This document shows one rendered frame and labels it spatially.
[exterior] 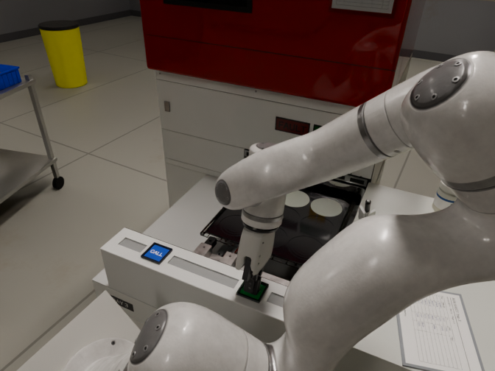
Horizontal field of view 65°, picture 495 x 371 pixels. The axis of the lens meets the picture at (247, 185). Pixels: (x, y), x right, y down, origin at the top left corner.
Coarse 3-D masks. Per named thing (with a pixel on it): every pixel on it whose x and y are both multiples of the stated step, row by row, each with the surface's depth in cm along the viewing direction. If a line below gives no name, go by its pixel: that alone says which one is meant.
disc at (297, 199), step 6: (294, 192) 132; (300, 192) 132; (288, 198) 129; (294, 198) 129; (300, 198) 129; (306, 198) 129; (288, 204) 126; (294, 204) 126; (300, 204) 126; (306, 204) 126
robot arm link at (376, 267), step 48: (480, 192) 34; (336, 240) 41; (384, 240) 37; (432, 240) 37; (480, 240) 36; (288, 288) 43; (336, 288) 38; (384, 288) 36; (432, 288) 36; (288, 336) 43; (336, 336) 39
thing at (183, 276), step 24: (120, 240) 100; (144, 240) 101; (120, 264) 97; (144, 264) 93; (168, 264) 93; (192, 264) 94; (216, 264) 94; (120, 288) 103; (144, 288) 98; (168, 288) 93; (192, 288) 89; (216, 288) 88; (216, 312) 90; (240, 312) 86; (264, 312) 82; (264, 336) 86
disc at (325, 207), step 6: (324, 198) 129; (312, 204) 126; (318, 204) 126; (324, 204) 126; (330, 204) 126; (336, 204) 127; (312, 210) 124; (318, 210) 124; (324, 210) 124; (330, 210) 124; (336, 210) 124; (342, 210) 124
